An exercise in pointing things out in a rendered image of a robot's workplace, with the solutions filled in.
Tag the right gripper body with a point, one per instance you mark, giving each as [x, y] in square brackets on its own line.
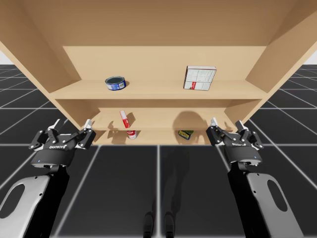
[241, 151]

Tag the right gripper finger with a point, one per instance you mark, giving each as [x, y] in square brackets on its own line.
[216, 135]
[248, 137]

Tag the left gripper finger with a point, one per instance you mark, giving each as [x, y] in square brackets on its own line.
[43, 137]
[84, 136]

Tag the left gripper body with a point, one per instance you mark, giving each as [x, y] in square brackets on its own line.
[54, 153]

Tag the red and white can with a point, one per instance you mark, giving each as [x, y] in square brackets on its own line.
[131, 135]

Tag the blue flat can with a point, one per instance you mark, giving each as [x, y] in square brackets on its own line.
[115, 83]

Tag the red and white carton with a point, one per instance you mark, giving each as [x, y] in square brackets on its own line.
[199, 78]

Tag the pale wooden shelf unit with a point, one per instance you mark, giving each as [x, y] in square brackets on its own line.
[158, 37]

